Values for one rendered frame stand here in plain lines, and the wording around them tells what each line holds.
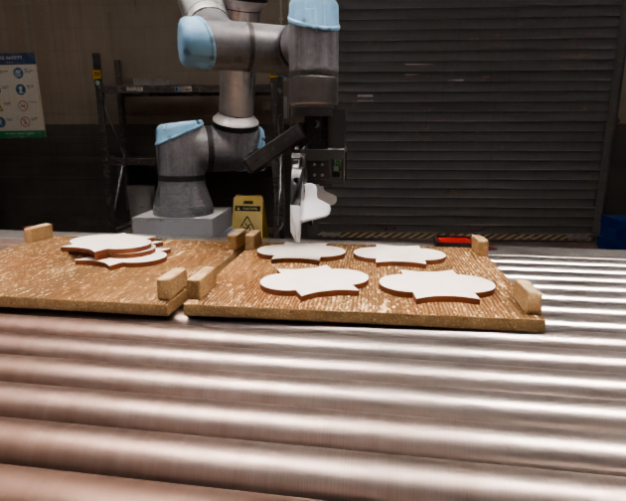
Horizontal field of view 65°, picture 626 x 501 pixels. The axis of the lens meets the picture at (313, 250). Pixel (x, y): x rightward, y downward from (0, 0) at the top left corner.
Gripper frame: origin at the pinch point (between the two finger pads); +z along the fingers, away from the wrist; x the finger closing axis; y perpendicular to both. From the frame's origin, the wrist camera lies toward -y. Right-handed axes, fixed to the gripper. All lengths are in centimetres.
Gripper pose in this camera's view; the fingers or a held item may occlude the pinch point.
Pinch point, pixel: (300, 234)
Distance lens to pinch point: 80.3
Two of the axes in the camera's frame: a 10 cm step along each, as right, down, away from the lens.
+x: 1.3, -2.3, 9.6
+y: 9.9, 0.3, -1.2
